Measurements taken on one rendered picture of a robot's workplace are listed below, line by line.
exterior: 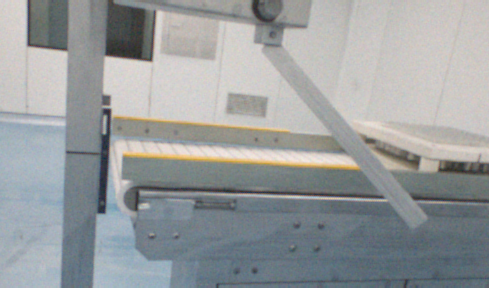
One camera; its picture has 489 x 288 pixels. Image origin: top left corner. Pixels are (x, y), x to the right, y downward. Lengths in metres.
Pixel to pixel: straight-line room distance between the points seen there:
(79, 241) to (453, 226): 0.66
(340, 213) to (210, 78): 5.40
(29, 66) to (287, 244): 5.34
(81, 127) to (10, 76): 5.06
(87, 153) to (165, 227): 0.30
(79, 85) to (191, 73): 5.15
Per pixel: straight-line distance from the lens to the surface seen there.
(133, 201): 0.61
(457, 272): 0.95
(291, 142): 0.93
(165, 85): 5.93
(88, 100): 0.86
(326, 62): 6.61
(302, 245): 0.70
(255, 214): 0.65
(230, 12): 0.55
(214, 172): 0.61
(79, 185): 0.89
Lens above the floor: 1.12
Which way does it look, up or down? 16 degrees down
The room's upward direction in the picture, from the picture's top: 8 degrees clockwise
